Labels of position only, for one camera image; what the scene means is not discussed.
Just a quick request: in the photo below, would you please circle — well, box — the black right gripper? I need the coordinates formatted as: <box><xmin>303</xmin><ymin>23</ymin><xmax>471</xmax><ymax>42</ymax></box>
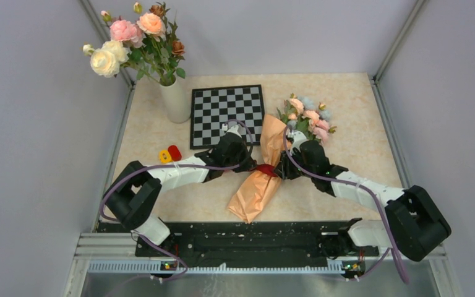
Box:
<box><xmin>274</xmin><ymin>147</ymin><xmax>316</xmax><ymax>180</ymax></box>

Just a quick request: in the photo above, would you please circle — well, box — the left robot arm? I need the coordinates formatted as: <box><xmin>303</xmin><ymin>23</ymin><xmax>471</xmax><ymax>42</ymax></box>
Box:
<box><xmin>102</xmin><ymin>132</ymin><xmax>257</xmax><ymax>256</ymax></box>

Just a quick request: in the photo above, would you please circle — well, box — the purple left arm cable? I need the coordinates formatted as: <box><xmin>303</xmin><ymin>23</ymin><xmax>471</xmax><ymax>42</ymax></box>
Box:
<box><xmin>98</xmin><ymin>119</ymin><xmax>255</xmax><ymax>283</ymax></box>

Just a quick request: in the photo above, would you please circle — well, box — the white ceramic vase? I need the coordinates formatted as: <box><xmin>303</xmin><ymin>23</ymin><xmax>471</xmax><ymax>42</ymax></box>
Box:
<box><xmin>160</xmin><ymin>79</ymin><xmax>191</xmax><ymax>124</ymax></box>

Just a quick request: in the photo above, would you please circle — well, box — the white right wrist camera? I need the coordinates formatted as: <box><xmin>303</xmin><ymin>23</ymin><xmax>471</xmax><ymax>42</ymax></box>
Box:
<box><xmin>286</xmin><ymin>130</ymin><xmax>308</xmax><ymax>150</ymax></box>

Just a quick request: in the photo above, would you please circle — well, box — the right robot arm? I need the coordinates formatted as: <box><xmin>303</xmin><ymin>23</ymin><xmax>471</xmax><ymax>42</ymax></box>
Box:
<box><xmin>273</xmin><ymin>140</ymin><xmax>452</xmax><ymax>262</ymax></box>

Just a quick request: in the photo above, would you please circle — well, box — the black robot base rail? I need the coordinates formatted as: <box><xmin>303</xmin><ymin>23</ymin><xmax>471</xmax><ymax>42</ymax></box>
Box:
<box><xmin>98</xmin><ymin>218</ymin><xmax>380</xmax><ymax>269</ymax></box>

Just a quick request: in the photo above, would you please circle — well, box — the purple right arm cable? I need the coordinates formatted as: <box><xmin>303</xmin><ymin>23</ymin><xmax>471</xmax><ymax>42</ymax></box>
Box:
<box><xmin>282</xmin><ymin>126</ymin><xmax>411</xmax><ymax>285</ymax></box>

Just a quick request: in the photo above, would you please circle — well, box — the black white checkerboard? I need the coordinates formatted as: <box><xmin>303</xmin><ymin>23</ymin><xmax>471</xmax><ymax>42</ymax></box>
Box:
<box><xmin>190</xmin><ymin>85</ymin><xmax>265</xmax><ymax>150</ymax></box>

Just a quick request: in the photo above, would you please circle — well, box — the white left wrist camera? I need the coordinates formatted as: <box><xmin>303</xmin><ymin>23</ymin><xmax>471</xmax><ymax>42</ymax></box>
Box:
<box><xmin>221</xmin><ymin>124</ymin><xmax>242</xmax><ymax>142</ymax></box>

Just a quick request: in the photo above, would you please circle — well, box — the red yellow toy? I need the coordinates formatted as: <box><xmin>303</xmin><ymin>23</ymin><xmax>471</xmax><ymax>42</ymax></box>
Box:
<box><xmin>158</xmin><ymin>145</ymin><xmax>182</xmax><ymax>164</ymax></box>

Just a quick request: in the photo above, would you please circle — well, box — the dark red ribbon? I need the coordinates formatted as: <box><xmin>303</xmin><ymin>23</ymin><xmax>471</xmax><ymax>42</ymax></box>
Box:
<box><xmin>256</xmin><ymin>164</ymin><xmax>278</xmax><ymax>177</ymax></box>

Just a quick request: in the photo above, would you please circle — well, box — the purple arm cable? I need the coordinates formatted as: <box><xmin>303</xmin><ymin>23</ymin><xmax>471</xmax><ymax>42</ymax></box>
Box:
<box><xmin>282</xmin><ymin>126</ymin><xmax>411</xmax><ymax>285</ymax></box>
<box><xmin>98</xmin><ymin>119</ymin><xmax>255</xmax><ymax>283</ymax></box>

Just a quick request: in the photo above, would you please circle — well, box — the flower bunch in vase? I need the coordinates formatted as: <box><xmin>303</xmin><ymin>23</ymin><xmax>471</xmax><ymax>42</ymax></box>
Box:
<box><xmin>82</xmin><ymin>2</ymin><xmax>186</xmax><ymax>87</ymax></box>

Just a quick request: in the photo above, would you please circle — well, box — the orange paper bouquet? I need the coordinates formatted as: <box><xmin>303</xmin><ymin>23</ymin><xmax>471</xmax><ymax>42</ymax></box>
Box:
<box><xmin>227</xmin><ymin>93</ymin><xmax>336</xmax><ymax>223</ymax></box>

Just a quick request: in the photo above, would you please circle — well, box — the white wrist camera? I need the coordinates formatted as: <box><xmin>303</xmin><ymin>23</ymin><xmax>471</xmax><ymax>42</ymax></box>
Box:
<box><xmin>221</xmin><ymin>124</ymin><xmax>242</xmax><ymax>142</ymax></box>
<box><xmin>286</xmin><ymin>130</ymin><xmax>308</xmax><ymax>150</ymax></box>

